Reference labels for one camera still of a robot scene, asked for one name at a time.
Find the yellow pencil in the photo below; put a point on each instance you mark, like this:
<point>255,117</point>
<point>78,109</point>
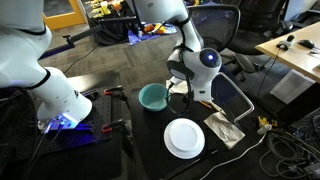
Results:
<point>205,104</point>

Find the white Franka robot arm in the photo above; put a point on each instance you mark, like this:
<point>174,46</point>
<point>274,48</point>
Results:
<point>26,50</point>

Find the teal bowl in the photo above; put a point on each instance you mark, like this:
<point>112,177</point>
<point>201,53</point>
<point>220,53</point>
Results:
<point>153,96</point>

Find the beige folded napkin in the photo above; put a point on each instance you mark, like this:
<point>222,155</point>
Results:
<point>180,88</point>

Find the white round plate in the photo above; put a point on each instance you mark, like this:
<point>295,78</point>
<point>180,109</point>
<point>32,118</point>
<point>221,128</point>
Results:
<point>184,138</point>

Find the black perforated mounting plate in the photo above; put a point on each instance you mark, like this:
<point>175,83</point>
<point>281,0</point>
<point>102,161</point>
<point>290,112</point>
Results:
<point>106,110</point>

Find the blue tarp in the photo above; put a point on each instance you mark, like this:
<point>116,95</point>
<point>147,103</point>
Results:
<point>136,37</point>

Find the yellow toy block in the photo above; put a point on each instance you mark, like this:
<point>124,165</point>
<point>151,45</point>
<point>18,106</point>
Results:
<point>160,29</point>

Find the orange toy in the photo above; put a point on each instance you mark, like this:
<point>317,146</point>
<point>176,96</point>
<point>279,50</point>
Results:
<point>147,28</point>

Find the crumpled brown napkin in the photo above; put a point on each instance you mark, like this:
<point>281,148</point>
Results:
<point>224,129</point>

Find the black storage bin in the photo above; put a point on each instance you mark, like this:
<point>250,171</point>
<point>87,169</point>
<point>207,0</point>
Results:
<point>113,30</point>

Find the thin black rod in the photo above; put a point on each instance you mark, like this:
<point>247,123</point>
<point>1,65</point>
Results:
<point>186,165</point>

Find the mesh back office chair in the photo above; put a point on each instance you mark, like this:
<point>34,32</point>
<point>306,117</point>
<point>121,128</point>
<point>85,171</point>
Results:
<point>225,30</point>

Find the yellow and black tool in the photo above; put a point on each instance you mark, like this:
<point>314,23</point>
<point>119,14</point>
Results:
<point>265,121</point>

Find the black office chair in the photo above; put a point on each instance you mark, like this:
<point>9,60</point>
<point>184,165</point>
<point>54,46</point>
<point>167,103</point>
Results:
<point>258,20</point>

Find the black and white desk device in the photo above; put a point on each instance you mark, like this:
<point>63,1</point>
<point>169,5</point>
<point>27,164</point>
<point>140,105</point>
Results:
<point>284,44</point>

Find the white flat board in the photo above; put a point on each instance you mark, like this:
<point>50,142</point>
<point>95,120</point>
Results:
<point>292,86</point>

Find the light wooden desk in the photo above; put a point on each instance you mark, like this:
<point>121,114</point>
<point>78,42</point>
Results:
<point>296,56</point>

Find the black computer mouse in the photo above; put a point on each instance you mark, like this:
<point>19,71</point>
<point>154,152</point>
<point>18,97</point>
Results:
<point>306,43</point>

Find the chrome metal frame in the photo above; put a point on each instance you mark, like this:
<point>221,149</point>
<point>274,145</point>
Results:
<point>241,94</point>

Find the orange wooden door frame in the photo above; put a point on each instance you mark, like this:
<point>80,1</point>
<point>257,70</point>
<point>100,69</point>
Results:
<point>63,18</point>

